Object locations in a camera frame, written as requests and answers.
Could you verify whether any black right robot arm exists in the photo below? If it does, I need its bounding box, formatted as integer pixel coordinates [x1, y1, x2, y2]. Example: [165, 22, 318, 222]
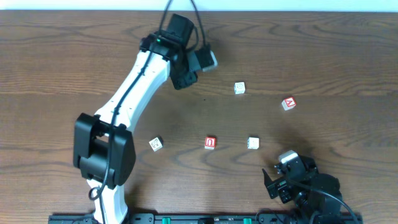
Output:
[262, 156, 344, 223]

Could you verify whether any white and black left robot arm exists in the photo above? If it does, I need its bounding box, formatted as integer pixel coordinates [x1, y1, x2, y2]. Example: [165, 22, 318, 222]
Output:
[73, 30, 197, 223]

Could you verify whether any white block with red side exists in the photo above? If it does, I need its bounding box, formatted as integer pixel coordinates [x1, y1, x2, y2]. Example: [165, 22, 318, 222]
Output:
[248, 137, 259, 149]

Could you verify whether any white block with round drawing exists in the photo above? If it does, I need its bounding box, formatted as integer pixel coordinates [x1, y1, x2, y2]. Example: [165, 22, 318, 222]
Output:
[234, 82, 246, 95]

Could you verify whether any red letter A block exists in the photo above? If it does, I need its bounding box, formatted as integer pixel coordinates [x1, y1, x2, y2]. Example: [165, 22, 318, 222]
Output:
[281, 96, 297, 111]

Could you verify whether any red letter U block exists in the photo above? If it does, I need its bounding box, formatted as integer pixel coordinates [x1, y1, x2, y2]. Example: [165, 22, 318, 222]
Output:
[205, 136, 216, 150]

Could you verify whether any white block with animal drawing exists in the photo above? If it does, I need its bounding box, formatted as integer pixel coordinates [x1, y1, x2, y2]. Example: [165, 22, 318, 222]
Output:
[149, 137, 163, 152]

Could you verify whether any black mounting rail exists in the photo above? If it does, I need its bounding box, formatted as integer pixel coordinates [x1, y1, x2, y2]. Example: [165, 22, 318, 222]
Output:
[48, 211, 364, 224]

